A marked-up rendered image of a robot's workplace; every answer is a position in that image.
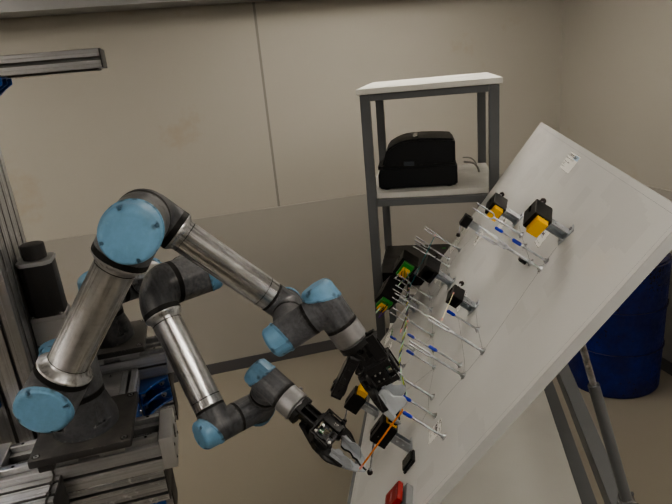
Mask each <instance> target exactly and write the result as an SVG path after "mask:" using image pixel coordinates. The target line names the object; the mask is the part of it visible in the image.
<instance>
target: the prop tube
mask: <svg viewBox="0 0 672 504"><path fill-rule="evenodd" d="M588 389H589V393H590V396H591V400H592V403H593V406H594V410H595V413H596V417H597V420H598V424H599V427H600V430H601V434H602V437H603V441H604V444H605V448H606V451H607V454H608V458H609V461H610V465H611V468H612V472H613V475H614V478H615V482H616V485H617V489H618V492H619V496H618V498H617V500H618V503H619V504H622V503H623V502H624V503H636V501H635V498H634V496H633V495H632V494H631V492H630V489H629V485H628V482H627V478H626V475H625V471H624V468H623V464H622V461H621V457H620V454H619V450H618V447H617V443H616V440H615V436H614V433H613V429H612V426H611V422H610V419H609V415H608V412H607V408H606V405H605V401H604V398H603V394H602V391H601V387H600V384H599V382H597V386H594V387H592V386H590V384H589V383H588Z"/></svg>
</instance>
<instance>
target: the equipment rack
mask: <svg viewBox="0 0 672 504"><path fill-rule="evenodd" d="M499 83H503V77H501V76H497V75H494V74H491V73H488V72H483V73H472V74H461V75H449V76H438V77H427V78H415V79H404V80H393V81H381V82H372V83H370V84H368V85H366V86H363V87H361V88H359V89H356V95H360V96H359V97H360V111H361V124H362V138H363V151H364V165H365V178H366V192H367V205H368V219H369V232H370V246H371V259H372V273H373V286H374V300H375V298H376V296H377V294H378V292H379V290H380V288H381V286H382V284H383V278H382V263H383V261H382V263H381V249H380V234H379V219H378V207H382V211H383V226H384V241H385V250H386V246H392V230H391V214H390V206H404V205H425V204H446V203H467V202H480V204H481V203H482V202H483V201H484V199H485V198H486V197H487V195H488V194H489V192H490V191H491V190H492V188H493V187H494V186H495V184H496V183H497V181H498V180H499V97H500V85H499ZM486 92H488V156H489V168H488V166H487V164H486ZM466 93H477V140H478V163H477V165H478V167H479V170H480V172H478V170H477V168H476V166H475V165H474V164H471V163H470V164H457V174H458V183H456V185H452V186H447V185H442V186H425V187H408V188H392V189H389V190H385V189H381V187H379V178H378V175H379V172H378V174H377V176H375V161H374V146H373V132H372V117H371V102H370V101H375V104H376V120H377V135H378V150H379V162H380V161H383V158H385V154H386V150H387V148H386V132H385V116H384V100H392V99H405V98H417V97H429V96H441V95H454V94H466ZM475 193H480V194H475ZM455 194H465V195H455ZM435 195H445V196H435ZM415 196H425V197H415ZM395 197H405V198H395ZM379 198H382V199H379ZM376 303H377V302H375V313H376V311H377V309H376V308H377V306H376ZM393 308H395V309H396V304H395V305H394V306H393V307H392V308H391V309H390V310H389V318H390V326H389V329H390V328H391V326H392V325H393V324H394V322H395V321H396V319H397V317H395V316H394V315H392V314H391V313H390V312H392V313H393V314H395V315H396V316H397V312H396V310H394V309H393ZM379 315H380V311H378V312H377V313H376V327H377V338H378V339H379V341H381V340H382V339H383V337H384V336H385V335H386V322H385V312H384V314H383V315H382V316H381V315H380V316H381V317H380V318H378V317H379Z"/></svg>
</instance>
